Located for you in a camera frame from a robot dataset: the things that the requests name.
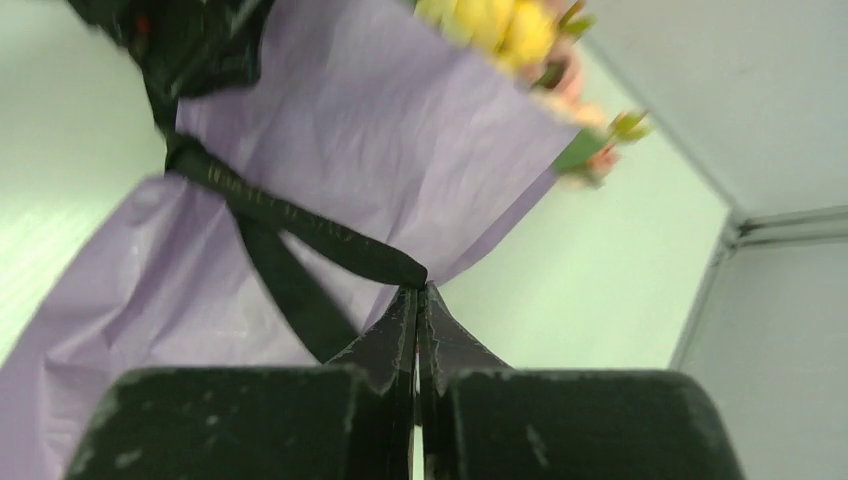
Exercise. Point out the purple wrapping paper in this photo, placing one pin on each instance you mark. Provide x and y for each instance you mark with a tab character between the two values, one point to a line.
363	115

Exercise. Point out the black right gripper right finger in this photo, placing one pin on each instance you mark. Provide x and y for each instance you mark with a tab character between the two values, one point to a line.
483	419

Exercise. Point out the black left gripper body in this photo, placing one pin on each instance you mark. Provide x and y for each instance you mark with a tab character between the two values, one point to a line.
185	48

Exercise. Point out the pink and yellow flower bouquet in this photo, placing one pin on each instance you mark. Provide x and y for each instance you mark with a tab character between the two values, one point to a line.
534	43

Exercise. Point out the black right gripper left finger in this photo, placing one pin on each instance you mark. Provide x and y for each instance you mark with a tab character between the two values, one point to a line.
351	418

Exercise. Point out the aluminium frame rail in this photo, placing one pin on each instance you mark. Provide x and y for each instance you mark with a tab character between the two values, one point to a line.
727	227

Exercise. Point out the black ribbon gold lettering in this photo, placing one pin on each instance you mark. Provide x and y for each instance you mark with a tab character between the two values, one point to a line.
262	218

